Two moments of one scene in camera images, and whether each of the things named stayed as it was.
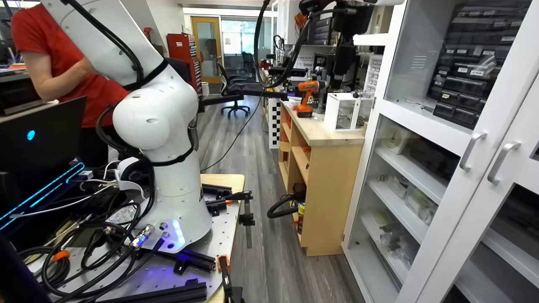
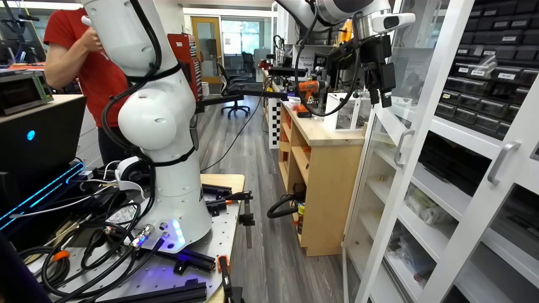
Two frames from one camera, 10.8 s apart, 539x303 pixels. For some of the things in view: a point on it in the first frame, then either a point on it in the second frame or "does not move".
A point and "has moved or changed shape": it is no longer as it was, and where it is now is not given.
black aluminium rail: x=180 y=293 does not move
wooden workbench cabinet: x=325 y=169 does not move
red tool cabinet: x=182 y=46 does not move
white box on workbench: x=347 y=111 does not move
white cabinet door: x=458 y=79 has moved or changed shape
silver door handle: x=463 y=165 -> x=401 y=147
